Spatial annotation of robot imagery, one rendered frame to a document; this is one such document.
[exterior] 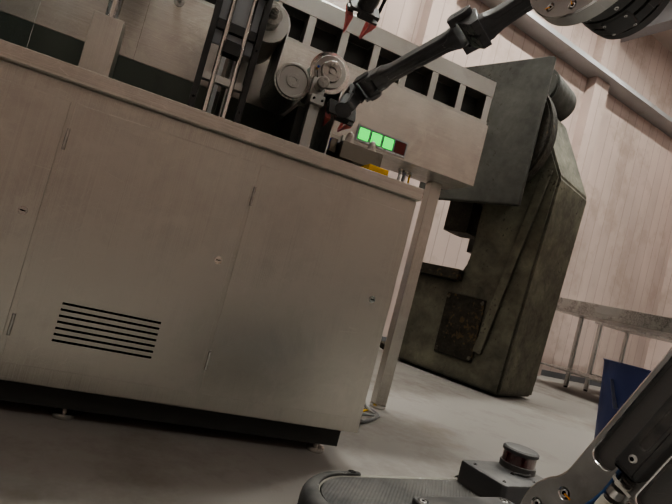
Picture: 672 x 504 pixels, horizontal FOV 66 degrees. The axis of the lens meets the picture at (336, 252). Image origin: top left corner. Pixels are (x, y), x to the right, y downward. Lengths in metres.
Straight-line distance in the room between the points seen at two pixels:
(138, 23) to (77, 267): 1.05
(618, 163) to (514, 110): 4.58
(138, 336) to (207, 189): 0.44
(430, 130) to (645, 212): 7.16
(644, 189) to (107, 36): 8.36
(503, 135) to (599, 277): 4.63
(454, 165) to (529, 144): 1.67
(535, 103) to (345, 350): 2.99
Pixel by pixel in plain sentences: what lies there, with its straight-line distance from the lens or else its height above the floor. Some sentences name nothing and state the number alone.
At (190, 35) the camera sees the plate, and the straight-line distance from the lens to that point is 2.19.
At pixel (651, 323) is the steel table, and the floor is 0.91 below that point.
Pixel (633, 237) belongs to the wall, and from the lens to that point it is 9.13.
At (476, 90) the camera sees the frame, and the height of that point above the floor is 1.58.
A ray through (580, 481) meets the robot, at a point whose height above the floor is 0.40.
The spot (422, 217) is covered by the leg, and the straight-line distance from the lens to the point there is 2.57.
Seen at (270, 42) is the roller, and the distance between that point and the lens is 1.90.
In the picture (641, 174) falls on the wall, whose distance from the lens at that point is 9.22.
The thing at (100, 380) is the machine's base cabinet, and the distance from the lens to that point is 1.53.
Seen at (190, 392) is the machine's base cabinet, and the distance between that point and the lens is 1.55.
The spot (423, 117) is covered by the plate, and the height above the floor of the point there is 1.36.
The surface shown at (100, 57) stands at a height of 1.04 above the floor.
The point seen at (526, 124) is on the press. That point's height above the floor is 2.02.
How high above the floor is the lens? 0.55
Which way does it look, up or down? 3 degrees up
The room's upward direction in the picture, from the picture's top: 15 degrees clockwise
